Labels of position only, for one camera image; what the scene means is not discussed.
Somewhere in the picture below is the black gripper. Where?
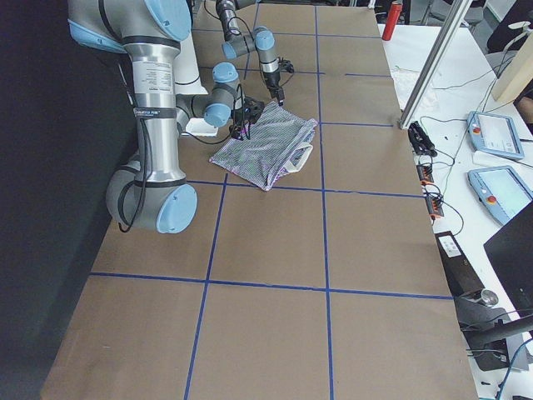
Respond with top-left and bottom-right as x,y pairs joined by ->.
262,70 -> 285,106
229,96 -> 264,141

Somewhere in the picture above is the blue white striped polo shirt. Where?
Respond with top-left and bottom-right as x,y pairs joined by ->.
209,102 -> 318,191

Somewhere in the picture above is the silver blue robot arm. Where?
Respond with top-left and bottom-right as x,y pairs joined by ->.
68,1 -> 263,233
216,0 -> 285,106

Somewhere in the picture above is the red bottle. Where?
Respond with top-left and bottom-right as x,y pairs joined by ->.
381,1 -> 403,41

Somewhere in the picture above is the black clamp tool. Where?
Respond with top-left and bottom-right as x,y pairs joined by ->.
407,121 -> 437,157

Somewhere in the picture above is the upper orange black adapter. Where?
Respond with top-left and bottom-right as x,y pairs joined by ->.
416,164 -> 434,186

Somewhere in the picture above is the orange black adapter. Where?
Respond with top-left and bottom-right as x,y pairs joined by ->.
416,164 -> 434,186
425,192 -> 444,221

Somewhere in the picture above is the lower orange black adapter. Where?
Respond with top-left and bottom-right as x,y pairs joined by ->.
425,192 -> 444,221

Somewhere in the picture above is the brown table cover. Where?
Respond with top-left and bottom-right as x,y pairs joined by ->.
41,4 -> 477,399

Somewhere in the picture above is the upper teach pendant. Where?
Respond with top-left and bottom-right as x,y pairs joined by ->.
467,112 -> 525,160

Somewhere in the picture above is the teach pendant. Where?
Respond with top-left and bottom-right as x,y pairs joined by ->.
467,165 -> 532,225
467,112 -> 525,160

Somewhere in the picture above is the lower teach pendant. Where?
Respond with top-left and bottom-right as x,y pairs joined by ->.
467,165 -> 532,225

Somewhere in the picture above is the black box with label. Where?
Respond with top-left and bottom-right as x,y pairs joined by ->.
435,231 -> 484,297

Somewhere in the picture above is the black monitor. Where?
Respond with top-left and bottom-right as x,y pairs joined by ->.
484,206 -> 533,309

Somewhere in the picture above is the black monitor stand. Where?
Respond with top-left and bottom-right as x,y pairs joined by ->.
454,297 -> 532,371

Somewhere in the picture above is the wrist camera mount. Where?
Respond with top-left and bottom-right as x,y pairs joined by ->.
278,57 -> 295,74

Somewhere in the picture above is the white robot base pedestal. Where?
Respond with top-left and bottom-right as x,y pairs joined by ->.
172,32 -> 220,138

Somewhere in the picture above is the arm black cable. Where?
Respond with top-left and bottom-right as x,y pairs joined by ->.
115,82 -> 251,233

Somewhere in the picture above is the aluminium frame post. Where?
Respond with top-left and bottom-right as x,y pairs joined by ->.
398,0 -> 472,129

